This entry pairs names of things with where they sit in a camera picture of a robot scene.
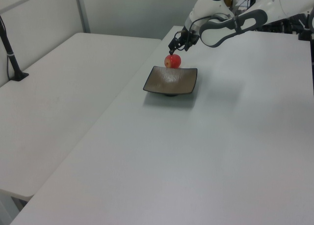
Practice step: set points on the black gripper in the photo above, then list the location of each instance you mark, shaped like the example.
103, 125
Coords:
189, 38

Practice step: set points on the red apple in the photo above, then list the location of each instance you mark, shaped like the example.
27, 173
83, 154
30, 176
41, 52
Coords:
174, 61

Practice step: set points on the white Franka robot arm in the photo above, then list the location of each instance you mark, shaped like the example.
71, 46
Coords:
282, 4

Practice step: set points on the square brown ceramic plate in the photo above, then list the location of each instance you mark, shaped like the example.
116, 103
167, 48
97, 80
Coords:
169, 81

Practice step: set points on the dark background equipment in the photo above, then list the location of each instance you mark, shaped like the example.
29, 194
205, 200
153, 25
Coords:
279, 26

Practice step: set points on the black pole with base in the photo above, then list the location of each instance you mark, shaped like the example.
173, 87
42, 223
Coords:
20, 76

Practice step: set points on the grey metal partition post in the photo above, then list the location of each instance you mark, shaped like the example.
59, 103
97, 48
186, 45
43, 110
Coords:
82, 11

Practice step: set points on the black camera stand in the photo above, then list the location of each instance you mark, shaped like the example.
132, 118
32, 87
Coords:
305, 34

